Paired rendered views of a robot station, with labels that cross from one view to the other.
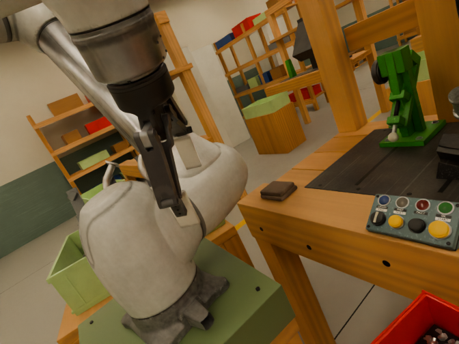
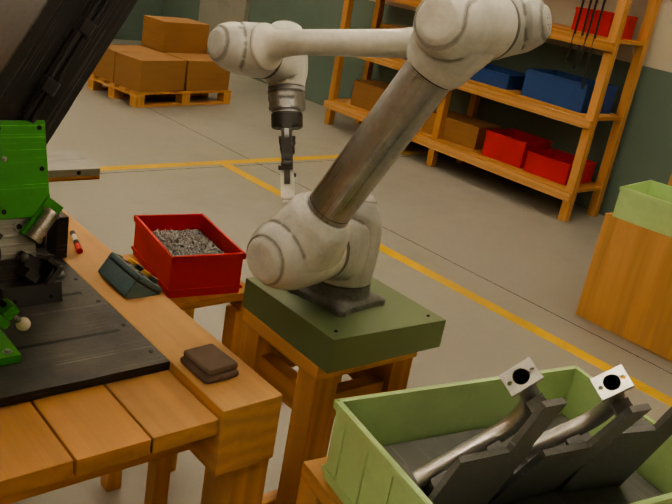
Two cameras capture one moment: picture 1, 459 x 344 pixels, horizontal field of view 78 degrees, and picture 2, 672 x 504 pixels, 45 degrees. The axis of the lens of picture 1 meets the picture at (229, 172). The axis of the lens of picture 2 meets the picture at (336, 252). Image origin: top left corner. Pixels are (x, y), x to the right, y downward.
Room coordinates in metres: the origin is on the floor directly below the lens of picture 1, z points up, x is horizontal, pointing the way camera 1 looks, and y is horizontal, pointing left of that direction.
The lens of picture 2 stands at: (2.26, -0.30, 1.73)
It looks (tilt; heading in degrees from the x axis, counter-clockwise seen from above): 20 degrees down; 164
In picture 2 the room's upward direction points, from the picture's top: 10 degrees clockwise
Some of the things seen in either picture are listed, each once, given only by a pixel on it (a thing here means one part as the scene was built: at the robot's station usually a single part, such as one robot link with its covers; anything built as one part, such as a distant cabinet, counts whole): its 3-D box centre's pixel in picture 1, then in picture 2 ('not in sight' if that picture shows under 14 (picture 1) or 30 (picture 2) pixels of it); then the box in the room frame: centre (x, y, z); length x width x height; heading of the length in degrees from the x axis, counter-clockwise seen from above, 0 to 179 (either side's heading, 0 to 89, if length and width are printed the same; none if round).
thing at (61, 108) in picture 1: (124, 134); not in sight; (6.72, 1.82, 1.14); 3.01 x 0.54 x 2.28; 119
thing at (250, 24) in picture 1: (265, 69); not in sight; (6.74, -1.74, 1.13); 2.48 x 0.54 x 2.27; 29
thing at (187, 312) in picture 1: (173, 297); (332, 284); (0.48, 0.21, 0.95); 0.22 x 0.18 x 0.06; 37
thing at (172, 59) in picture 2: not in sight; (163, 59); (-6.21, -0.04, 0.37); 1.20 x 0.80 x 0.74; 127
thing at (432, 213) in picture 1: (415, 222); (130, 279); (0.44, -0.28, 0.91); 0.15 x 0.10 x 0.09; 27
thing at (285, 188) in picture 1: (277, 190); (209, 363); (0.83, -0.12, 0.92); 0.10 x 0.08 x 0.03; 29
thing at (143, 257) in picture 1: (137, 238); (345, 234); (0.50, 0.21, 1.09); 0.18 x 0.16 x 0.22; 131
